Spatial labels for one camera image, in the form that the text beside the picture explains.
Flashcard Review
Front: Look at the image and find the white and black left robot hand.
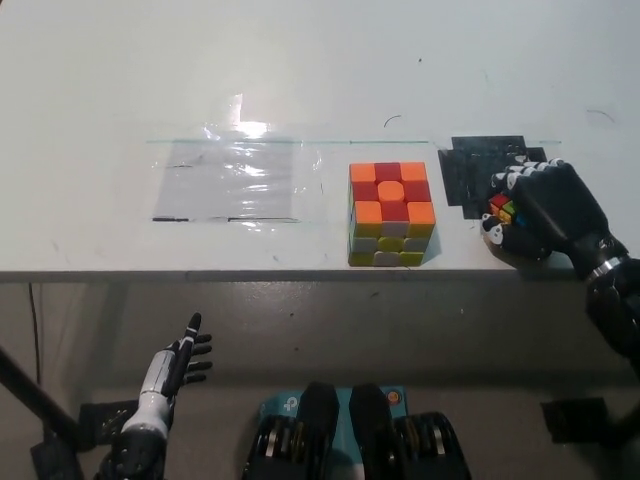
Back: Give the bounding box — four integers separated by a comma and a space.
121, 312, 214, 435

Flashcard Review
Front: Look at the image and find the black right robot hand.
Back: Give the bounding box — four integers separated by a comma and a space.
480, 157, 629, 279

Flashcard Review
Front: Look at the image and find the small multicolour brick-studded cube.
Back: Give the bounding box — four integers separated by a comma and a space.
488, 193, 532, 230

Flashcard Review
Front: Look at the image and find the large orange red puzzle cube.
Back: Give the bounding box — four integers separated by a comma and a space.
346, 161, 437, 269

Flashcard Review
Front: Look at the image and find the black square floor marker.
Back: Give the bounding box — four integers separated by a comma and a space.
78, 399, 146, 452

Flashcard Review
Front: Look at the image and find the black tape patch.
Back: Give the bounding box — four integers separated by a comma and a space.
437, 135, 552, 222

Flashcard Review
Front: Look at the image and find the black diagonal stand leg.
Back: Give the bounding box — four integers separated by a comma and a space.
0, 343, 85, 480

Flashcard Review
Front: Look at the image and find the clear plastic sheet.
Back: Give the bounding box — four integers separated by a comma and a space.
151, 135, 302, 224

